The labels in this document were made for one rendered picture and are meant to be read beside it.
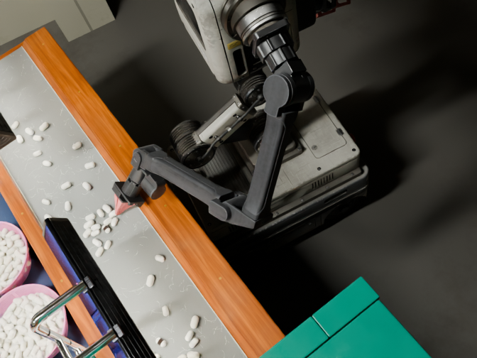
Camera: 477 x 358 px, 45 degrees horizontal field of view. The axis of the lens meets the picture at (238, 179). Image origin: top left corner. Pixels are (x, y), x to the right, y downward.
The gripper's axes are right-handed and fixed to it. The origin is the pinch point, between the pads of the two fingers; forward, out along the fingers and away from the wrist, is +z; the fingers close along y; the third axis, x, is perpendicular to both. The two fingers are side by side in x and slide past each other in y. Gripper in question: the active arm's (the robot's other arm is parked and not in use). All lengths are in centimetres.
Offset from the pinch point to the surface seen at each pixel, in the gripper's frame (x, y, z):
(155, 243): 4.4, 16.4, -1.4
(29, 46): 4, -88, -9
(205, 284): 6.1, 38.8, -6.1
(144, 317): -5.1, 34.1, 11.1
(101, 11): 83, -158, -4
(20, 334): -26.0, 12.7, 38.2
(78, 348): -25.1, 34.1, 18.7
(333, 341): -68, 95, -74
